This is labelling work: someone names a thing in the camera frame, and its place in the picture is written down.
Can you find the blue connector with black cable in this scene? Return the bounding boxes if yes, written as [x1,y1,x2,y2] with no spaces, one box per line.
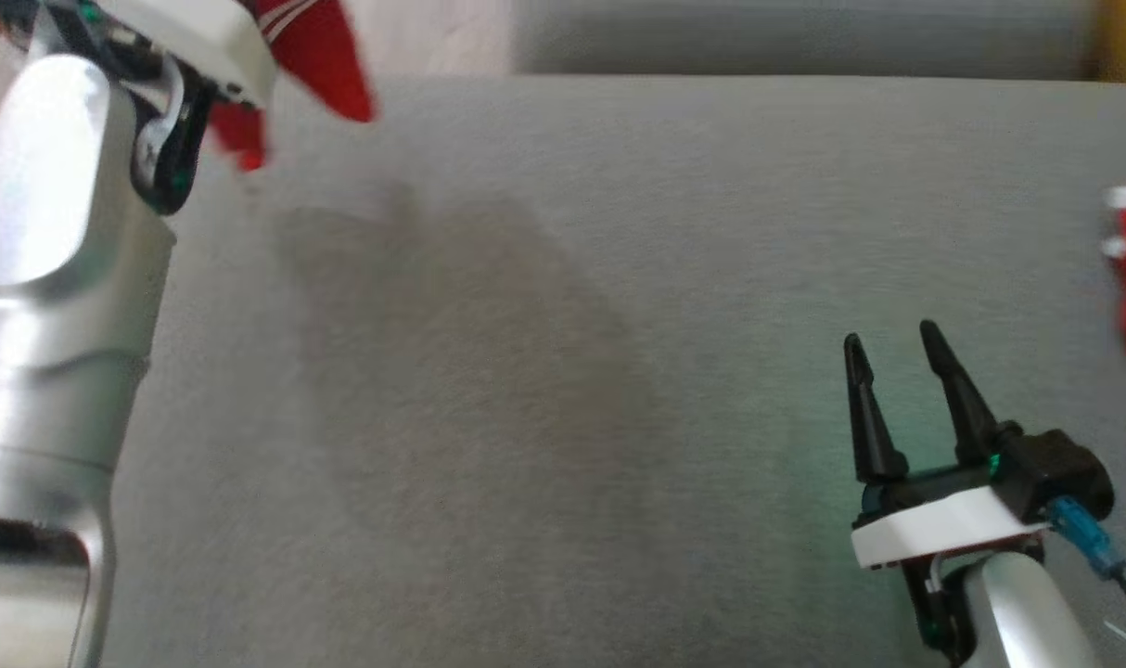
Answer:
[1048,495,1126,628]

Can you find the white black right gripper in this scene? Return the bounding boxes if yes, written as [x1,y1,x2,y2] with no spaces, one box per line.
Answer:
[842,319,1054,572]

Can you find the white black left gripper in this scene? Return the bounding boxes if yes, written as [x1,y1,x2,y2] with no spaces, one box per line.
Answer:
[97,0,279,107]

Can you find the large grey sofa seat cushion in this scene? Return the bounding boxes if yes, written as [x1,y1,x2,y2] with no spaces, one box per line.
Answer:
[90,72,1126,668]

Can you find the small grey sofa cushion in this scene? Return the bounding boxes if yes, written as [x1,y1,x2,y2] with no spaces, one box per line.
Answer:
[510,0,1100,77]

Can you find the red jersey with black numbers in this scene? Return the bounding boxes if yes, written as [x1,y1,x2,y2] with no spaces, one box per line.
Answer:
[209,0,378,174]

